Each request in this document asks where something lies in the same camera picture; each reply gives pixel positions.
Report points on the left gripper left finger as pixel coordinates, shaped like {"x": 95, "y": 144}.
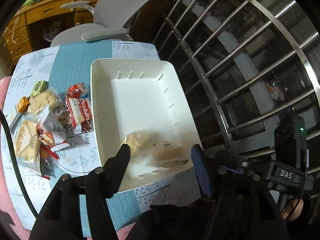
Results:
{"x": 104, "y": 182}

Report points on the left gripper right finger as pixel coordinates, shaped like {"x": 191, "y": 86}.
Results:
{"x": 200, "y": 166}

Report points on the orange biscuit snack bag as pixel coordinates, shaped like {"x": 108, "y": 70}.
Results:
{"x": 155, "y": 148}

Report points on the red white candy wrapper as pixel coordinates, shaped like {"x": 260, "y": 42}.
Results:
{"x": 55, "y": 140}

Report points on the red white cookies package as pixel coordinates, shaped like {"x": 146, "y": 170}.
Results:
{"x": 80, "y": 113}

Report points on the small red snack packet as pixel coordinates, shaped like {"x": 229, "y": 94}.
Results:
{"x": 77, "y": 91}

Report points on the clear pastry snack bag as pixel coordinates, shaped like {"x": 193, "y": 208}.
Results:
{"x": 49, "y": 97}

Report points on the green pineapple cake packet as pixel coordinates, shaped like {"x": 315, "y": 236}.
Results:
{"x": 39, "y": 87}

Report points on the large triangular bread package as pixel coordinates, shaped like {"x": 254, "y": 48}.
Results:
{"x": 27, "y": 146}

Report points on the person right hand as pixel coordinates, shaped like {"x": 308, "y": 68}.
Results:
{"x": 292, "y": 209}

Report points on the white plastic storage bin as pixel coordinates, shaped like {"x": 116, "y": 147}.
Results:
{"x": 139, "y": 95}

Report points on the small orange snack packet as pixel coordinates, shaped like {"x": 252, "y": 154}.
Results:
{"x": 22, "y": 105}

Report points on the patterned blue white tablecloth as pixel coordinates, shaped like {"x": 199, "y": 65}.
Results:
{"x": 63, "y": 66}

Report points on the cat under desk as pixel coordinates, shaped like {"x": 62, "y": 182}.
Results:
{"x": 51, "y": 31}

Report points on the grey office chair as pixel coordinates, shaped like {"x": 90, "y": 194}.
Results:
{"x": 109, "y": 18}

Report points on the wooden desk with drawers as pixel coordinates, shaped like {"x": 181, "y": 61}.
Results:
{"x": 24, "y": 33}

